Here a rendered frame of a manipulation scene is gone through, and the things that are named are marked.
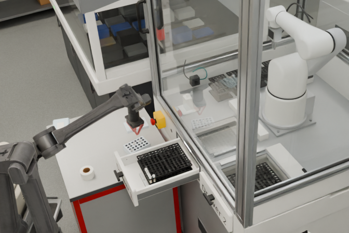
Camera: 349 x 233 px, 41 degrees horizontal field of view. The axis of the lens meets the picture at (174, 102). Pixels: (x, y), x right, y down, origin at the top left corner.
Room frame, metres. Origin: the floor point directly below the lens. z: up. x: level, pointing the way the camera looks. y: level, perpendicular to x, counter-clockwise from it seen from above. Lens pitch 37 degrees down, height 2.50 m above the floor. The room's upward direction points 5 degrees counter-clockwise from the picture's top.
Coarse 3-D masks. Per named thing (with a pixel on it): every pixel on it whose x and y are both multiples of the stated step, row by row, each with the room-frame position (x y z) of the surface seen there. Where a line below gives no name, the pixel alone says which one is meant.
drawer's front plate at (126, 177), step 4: (116, 152) 1.71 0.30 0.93; (116, 156) 1.68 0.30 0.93; (116, 160) 1.68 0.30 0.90; (120, 160) 1.65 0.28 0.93; (116, 164) 1.70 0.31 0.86; (120, 164) 1.63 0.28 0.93; (120, 168) 1.62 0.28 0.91; (124, 168) 1.60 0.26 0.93; (124, 172) 1.57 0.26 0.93; (124, 176) 1.57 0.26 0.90; (128, 176) 1.54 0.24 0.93; (124, 180) 1.58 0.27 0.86; (128, 180) 1.52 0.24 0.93; (128, 184) 1.50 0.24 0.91; (132, 184) 1.49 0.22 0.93; (128, 188) 1.52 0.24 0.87; (132, 188) 1.46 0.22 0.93; (128, 192) 1.53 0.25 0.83; (132, 192) 1.45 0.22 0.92; (136, 192) 1.46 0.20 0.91; (132, 196) 1.46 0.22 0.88; (136, 196) 1.45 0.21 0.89; (132, 200) 1.48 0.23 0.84; (136, 200) 1.45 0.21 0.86; (136, 204) 1.45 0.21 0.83
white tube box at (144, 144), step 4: (140, 136) 1.96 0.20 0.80; (136, 140) 1.94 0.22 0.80; (144, 140) 1.93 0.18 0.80; (128, 144) 1.92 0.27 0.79; (132, 144) 1.91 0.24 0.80; (136, 144) 1.90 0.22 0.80; (140, 144) 1.90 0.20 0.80; (144, 144) 1.90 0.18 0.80; (148, 144) 1.90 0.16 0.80; (124, 148) 1.89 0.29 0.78; (128, 148) 1.87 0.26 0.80; (132, 148) 1.87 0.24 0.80; (136, 148) 1.87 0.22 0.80; (140, 148) 1.87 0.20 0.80; (144, 148) 1.88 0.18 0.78; (128, 152) 1.86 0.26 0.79; (132, 152) 1.84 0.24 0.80
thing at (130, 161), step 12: (168, 144) 1.79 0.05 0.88; (180, 144) 1.81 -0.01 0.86; (132, 156) 1.72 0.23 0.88; (132, 168) 1.69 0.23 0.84; (192, 168) 1.65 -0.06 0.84; (132, 180) 1.60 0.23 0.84; (168, 180) 1.53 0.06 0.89; (180, 180) 1.55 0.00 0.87; (192, 180) 1.57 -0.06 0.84; (144, 192) 1.49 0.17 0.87; (156, 192) 1.51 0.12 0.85
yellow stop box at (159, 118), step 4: (156, 112) 2.02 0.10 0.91; (160, 112) 2.02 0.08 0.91; (156, 116) 1.99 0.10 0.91; (160, 116) 1.99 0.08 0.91; (164, 116) 1.98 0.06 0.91; (156, 120) 1.98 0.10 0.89; (160, 120) 1.97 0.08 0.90; (164, 120) 1.98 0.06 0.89; (156, 124) 1.99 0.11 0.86; (160, 124) 1.97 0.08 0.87; (164, 124) 1.97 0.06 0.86; (160, 128) 1.97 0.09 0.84
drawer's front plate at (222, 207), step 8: (200, 176) 1.52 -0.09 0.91; (200, 184) 1.53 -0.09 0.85; (208, 184) 1.45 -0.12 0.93; (208, 192) 1.45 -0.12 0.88; (216, 192) 1.40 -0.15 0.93; (216, 200) 1.38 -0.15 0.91; (224, 208) 1.31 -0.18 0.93; (224, 216) 1.30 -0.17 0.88; (232, 216) 1.27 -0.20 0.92; (224, 224) 1.30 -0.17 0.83; (232, 224) 1.27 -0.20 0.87
